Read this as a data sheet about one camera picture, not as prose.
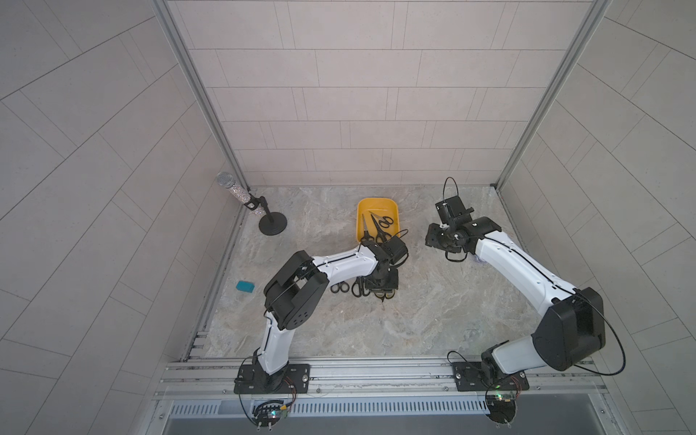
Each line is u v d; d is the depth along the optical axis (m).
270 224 1.02
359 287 0.88
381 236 1.01
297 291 0.49
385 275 0.72
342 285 0.89
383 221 1.05
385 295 0.84
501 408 0.68
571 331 0.41
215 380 0.72
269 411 0.69
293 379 0.71
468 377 0.71
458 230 0.59
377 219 1.06
